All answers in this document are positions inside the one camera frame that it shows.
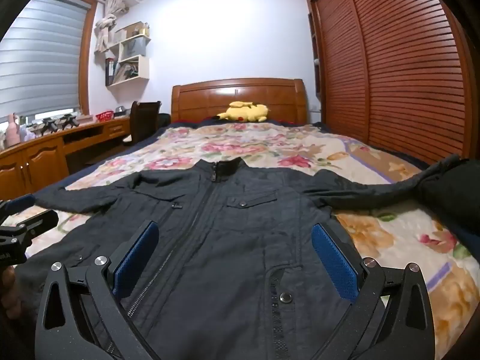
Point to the wooden desk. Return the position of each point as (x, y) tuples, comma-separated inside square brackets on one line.
[(45, 157)]

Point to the pink vase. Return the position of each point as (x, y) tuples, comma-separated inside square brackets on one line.
[(13, 131)]

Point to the wooden wardrobe side shelf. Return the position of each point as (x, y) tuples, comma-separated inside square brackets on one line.
[(318, 45)]

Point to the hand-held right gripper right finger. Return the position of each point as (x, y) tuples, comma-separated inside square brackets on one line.
[(332, 262)]

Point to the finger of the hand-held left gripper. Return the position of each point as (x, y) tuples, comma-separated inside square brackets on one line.
[(20, 201), (35, 225)]

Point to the white wall shelf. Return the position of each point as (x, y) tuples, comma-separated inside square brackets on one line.
[(142, 67)]

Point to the black gadget on desk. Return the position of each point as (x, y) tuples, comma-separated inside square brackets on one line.
[(70, 121), (49, 125)]

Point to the floral blanket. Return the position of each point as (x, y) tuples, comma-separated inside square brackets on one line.
[(262, 146)]

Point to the dark zip jacket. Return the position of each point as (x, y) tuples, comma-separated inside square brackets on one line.
[(232, 240)]

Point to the wooden window frame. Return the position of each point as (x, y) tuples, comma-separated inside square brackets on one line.
[(86, 56)]

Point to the tied beige curtain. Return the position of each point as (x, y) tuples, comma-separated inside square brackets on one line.
[(108, 26)]

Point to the person's left hand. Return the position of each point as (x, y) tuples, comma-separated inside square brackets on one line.
[(7, 292)]

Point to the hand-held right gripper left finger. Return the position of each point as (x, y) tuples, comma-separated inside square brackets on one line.
[(138, 258)]

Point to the small metal pot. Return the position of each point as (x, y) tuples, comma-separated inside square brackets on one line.
[(121, 111)]

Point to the wooden bed headboard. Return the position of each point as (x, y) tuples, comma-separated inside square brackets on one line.
[(210, 97)]

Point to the red basket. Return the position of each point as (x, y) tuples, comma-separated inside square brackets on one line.
[(105, 115)]

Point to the black binder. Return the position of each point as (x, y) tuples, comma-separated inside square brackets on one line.
[(109, 71)]

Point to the grey window blind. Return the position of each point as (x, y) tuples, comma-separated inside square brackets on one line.
[(41, 56)]

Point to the wooden louvred wardrobe door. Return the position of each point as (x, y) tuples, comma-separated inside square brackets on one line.
[(412, 63), (337, 63)]

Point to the yellow plush toy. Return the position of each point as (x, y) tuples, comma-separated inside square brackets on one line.
[(243, 112)]

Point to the dark brown chair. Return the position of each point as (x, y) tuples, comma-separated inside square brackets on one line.
[(144, 120)]

